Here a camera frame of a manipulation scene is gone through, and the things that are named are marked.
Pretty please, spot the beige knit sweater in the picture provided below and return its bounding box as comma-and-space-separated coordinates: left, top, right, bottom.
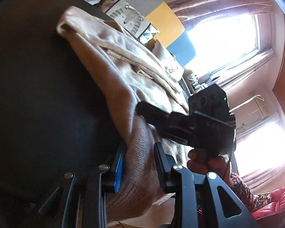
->
56, 6, 188, 222

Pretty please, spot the floral sleeve forearm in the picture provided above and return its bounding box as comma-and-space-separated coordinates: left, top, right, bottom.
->
230, 172, 271, 213

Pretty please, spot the person's right hand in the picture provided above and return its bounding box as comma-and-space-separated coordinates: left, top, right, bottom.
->
187, 149, 231, 187

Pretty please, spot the deer print cushion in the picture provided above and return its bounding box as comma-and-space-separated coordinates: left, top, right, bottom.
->
152, 40, 184, 82

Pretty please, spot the white floor lamp pole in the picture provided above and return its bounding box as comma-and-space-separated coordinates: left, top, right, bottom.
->
229, 94, 265, 114

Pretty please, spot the black padded table mat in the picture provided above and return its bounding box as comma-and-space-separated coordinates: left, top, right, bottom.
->
0, 0, 120, 227

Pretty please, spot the tiger print cushion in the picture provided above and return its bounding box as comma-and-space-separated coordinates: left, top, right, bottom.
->
99, 0, 160, 44

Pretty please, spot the patterned window curtain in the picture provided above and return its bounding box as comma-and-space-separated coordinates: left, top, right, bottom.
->
170, 0, 273, 30

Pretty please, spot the grey yellow blue sofa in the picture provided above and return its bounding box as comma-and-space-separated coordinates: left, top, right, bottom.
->
79, 0, 197, 68

